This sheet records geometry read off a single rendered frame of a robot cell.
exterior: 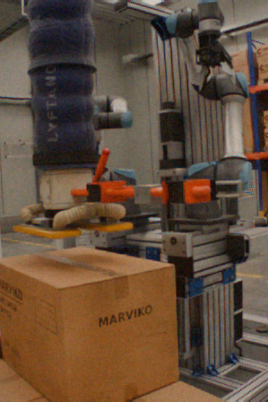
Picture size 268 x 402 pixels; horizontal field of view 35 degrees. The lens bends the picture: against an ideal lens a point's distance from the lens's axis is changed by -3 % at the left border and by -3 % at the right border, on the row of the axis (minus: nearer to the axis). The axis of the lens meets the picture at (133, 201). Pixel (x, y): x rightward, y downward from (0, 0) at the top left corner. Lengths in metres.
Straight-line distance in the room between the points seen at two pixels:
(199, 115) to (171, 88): 0.20
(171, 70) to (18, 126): 9.93
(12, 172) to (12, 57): 3.10
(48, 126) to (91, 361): 0.73
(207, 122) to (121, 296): 1.12
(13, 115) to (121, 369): 10.86
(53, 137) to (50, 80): 0.19
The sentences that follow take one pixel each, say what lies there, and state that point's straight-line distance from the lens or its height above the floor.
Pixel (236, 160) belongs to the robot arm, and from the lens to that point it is 1.81.
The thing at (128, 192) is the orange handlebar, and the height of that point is 1.18.
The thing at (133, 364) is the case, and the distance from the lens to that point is 1.37.
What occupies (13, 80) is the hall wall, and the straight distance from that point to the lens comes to 12.13.
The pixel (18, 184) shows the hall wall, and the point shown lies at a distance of 11.81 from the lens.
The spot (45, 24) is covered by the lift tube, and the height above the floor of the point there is 1.74.
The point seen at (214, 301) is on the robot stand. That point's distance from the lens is 2.21.
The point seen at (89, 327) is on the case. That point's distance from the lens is 1.25.
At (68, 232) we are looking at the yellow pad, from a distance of 1.32.
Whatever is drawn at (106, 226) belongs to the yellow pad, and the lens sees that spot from 1.39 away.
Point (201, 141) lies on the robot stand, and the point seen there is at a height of 1.38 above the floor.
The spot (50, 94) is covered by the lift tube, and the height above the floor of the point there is 1.50.
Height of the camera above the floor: 1.22
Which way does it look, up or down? 3 degrees down
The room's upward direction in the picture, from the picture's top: 3 degrees counter-clockwise
